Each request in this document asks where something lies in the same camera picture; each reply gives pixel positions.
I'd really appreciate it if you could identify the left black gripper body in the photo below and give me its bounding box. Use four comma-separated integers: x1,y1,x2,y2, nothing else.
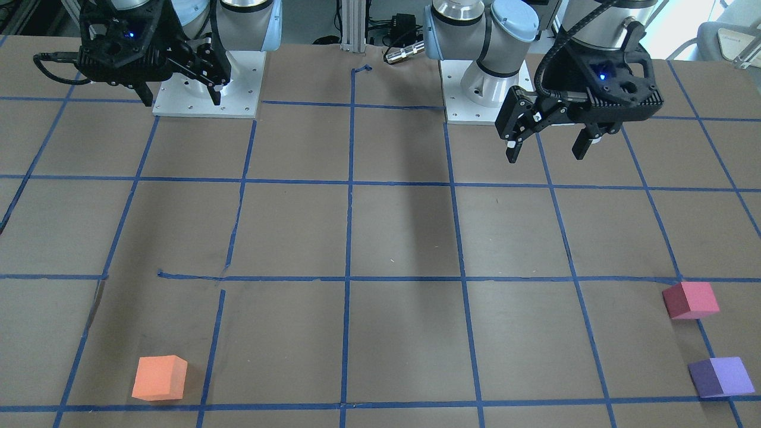
536,21,664,127

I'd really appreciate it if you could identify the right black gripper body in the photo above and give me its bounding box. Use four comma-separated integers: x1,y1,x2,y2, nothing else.
78,1,185,84

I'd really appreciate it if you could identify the orange foam cube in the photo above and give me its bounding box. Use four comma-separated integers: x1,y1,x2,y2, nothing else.
131,355,188,401

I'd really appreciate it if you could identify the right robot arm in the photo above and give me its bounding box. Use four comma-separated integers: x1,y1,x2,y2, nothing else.
74,1,282,107

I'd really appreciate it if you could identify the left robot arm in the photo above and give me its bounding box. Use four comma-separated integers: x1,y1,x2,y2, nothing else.
423,1,664,163

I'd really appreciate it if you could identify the silver metal cylinder connector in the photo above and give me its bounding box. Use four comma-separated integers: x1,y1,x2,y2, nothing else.
383,40,426,65

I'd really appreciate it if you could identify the red foam cube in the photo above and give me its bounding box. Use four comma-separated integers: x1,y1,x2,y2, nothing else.
662,281,721,320

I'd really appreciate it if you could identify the purple foam cube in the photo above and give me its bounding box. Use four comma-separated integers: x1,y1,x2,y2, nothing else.
687,357,756,398

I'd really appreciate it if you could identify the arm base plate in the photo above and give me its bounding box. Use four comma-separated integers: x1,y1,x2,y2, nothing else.
152,51,268,119
439,60,533,125

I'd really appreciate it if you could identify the aluminium frame post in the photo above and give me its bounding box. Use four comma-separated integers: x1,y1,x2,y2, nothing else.
339,0,367,54

